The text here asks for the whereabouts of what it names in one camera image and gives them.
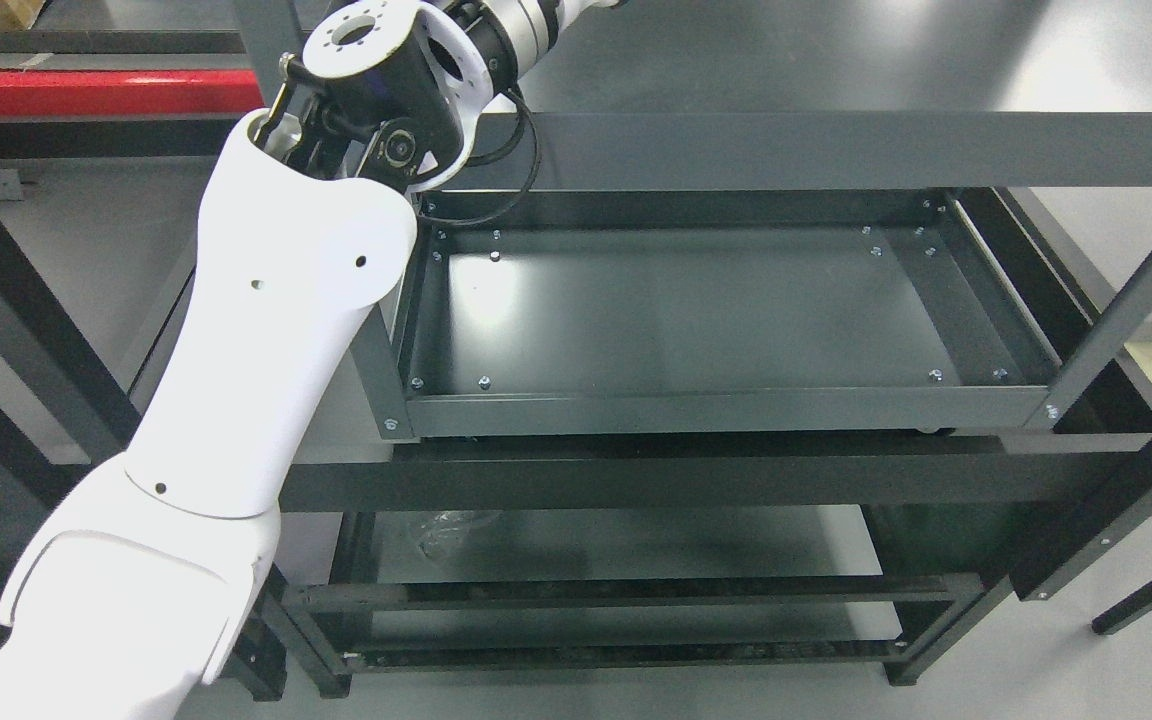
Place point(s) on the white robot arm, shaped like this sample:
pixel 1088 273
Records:
pixel 137 587

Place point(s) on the black metal shelf rack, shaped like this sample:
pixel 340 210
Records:
pixel 785 332

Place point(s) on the red metal beam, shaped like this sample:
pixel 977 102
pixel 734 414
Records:
pixel 127 93

